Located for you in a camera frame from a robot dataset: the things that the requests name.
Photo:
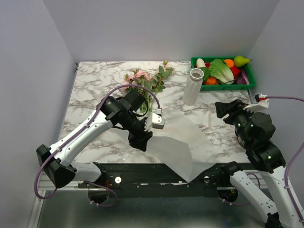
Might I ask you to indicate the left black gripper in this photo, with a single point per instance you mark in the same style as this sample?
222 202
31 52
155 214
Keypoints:
139 140

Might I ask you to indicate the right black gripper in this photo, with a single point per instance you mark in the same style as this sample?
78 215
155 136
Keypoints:
232 108

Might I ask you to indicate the white wrapping paper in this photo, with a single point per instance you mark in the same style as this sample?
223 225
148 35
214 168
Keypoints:
191 141

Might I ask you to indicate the pink flower bouquet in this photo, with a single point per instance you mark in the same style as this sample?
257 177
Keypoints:
155 83

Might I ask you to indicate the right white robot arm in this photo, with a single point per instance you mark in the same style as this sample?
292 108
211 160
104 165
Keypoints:
255 130

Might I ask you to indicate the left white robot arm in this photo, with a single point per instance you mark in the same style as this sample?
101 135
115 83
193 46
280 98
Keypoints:
57 160

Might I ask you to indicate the white ribbed vase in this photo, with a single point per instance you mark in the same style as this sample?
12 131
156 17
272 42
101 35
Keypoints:
192 87

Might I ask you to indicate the orange toy pumpkin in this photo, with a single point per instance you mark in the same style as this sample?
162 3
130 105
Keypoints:
211 81

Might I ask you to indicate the purple toy eggplant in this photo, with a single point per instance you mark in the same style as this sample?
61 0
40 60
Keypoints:
242 79

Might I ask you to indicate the green toy cabbage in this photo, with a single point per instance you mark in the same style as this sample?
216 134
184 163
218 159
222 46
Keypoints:
220 71

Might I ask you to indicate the green toy bell pepper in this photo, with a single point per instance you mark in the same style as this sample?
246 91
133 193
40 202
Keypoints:
206 72

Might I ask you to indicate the red toy pepper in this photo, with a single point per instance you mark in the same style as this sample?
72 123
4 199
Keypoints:
235 71

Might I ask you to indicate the green plastic tray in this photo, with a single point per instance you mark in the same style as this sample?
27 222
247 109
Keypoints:
220 87

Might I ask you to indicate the orange toy fruit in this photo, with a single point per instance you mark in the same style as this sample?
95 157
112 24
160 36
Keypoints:
230 63

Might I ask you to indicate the green toy pear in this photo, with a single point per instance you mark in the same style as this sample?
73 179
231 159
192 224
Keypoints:
240 61

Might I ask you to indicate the white toy radish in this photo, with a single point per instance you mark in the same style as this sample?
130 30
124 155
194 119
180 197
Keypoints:
200 63

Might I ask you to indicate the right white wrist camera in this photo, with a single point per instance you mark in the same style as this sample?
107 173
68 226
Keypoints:
262 103

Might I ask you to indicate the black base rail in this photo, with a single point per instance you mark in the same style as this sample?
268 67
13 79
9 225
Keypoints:
159 181

